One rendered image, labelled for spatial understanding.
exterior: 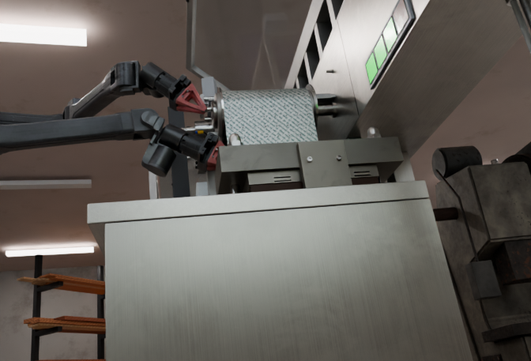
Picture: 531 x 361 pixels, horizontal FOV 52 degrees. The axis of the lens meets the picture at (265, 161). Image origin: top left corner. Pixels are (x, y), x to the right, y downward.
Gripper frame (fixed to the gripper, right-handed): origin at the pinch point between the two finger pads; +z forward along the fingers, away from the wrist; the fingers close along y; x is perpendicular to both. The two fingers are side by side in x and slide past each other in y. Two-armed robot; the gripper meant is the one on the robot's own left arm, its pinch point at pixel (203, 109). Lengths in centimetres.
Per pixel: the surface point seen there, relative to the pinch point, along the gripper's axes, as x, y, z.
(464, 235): 162, -285, 153
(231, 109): 1.7, 6.7, 7.9
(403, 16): 19, 49, 33
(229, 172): -20.1, 26.9, 21.4
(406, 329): -28, 34, 65
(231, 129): -3.4, 7.0, 11.3
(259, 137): -0.7, 6.9, 18.3
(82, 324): -78, -613, -125
